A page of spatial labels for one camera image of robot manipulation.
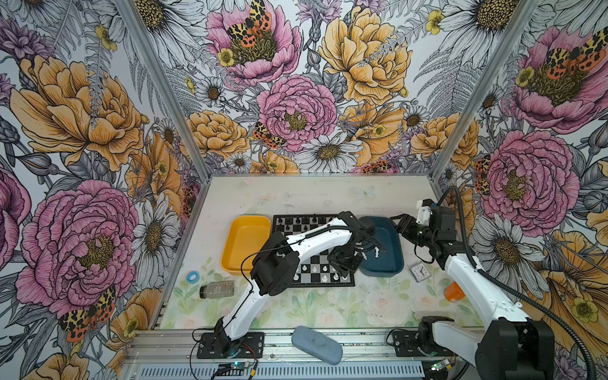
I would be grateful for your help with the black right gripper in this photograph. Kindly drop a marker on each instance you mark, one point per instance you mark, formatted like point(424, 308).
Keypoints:
point(405, 225)

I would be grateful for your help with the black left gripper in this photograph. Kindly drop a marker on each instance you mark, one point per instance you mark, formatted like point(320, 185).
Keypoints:
point(344, 267)

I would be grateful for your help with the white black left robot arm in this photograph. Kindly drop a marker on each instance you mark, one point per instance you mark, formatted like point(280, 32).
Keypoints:
point(273, 267)

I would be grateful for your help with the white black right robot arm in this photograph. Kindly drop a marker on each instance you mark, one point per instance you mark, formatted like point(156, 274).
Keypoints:
point(484, 308)

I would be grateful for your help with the teal plastic tray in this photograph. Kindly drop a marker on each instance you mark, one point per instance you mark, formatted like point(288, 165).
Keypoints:
point(387, 263)

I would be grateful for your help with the black white chessboard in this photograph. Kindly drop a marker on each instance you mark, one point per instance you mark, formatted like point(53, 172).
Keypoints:
point(314, 269)

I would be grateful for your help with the small white square clock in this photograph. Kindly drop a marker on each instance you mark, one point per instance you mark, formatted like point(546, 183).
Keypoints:
point(420, 272)

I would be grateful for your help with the orange plastic bottle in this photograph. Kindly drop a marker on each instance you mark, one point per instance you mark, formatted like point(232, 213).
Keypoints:
point(453, 293)

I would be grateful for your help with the grey blue oval pouch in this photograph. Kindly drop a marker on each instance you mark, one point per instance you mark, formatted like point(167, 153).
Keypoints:
point(317, 345)

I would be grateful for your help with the yellow plastic tray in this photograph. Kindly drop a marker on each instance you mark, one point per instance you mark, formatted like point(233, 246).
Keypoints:
point(247, 235)

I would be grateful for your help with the grey metal small box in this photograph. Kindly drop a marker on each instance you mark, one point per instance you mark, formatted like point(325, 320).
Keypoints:
point(217, 290)

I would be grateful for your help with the aluminium front rail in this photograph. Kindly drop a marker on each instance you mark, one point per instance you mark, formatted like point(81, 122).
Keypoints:
point(370, 345)

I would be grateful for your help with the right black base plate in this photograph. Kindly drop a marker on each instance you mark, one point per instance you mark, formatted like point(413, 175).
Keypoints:
point(405, 343)

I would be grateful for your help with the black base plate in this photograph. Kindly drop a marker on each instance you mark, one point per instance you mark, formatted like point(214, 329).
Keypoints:
point(213, 346)
point(405, 343)

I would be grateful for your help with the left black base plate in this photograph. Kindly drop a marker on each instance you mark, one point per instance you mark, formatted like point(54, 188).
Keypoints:
point(213, 346)

